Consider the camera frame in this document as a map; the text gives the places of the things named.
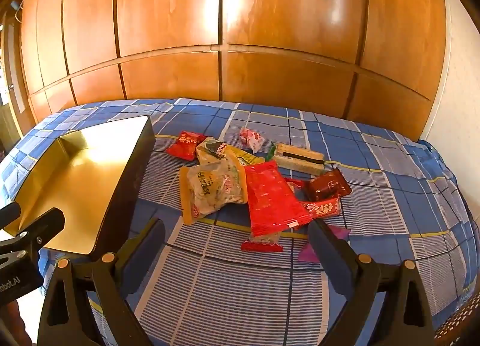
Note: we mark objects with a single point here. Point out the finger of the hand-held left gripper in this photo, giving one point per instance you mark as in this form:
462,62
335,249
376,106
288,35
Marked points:
45,227
9,216

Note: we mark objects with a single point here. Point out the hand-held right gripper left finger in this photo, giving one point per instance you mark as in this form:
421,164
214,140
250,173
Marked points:
144,252

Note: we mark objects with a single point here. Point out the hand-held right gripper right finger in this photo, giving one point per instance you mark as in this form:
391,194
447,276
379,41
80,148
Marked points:
330,256

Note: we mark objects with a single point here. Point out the dark brown gift box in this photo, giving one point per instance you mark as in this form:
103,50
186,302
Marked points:
75,180

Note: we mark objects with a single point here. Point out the dark brown snack packet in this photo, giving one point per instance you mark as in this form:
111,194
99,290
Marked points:
326,186

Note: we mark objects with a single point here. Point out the puffed rice roll red ends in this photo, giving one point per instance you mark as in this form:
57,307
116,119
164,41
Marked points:
260,246

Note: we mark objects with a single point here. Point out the large red snack packet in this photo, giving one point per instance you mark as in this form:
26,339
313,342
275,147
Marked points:
270,199

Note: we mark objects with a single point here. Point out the orange-edged clear snack packet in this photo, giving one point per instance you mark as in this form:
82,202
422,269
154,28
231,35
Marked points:
210,188

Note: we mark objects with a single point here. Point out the green-ended cracker packet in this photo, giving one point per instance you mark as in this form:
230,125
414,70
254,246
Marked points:
300,160

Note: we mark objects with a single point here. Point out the person's left forearm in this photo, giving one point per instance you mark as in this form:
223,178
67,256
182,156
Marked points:
9,318

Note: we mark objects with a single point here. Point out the purple wrapper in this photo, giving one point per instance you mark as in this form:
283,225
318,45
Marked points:
308,254

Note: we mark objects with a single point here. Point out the red patterned snack bar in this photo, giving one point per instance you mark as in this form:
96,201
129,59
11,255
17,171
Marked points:
322,209

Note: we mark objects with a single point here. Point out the blue plaid bedsheet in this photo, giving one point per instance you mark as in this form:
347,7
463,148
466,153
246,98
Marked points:
225,293

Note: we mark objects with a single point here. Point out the small red snack packet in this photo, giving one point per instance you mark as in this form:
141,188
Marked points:
185,145

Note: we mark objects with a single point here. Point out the green and yellow snack packet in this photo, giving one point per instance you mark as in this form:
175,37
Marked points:
215,150

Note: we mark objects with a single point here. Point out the pink and white candy wrapper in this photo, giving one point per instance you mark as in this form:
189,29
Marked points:
251,138

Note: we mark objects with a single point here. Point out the brown woven bed mat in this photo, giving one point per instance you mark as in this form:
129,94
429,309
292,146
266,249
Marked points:
453,327

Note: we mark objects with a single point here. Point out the wooden door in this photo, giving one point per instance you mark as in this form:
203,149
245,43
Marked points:
15,68

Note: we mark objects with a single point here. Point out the wooden wardrobe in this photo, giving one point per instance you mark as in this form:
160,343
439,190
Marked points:
168,12

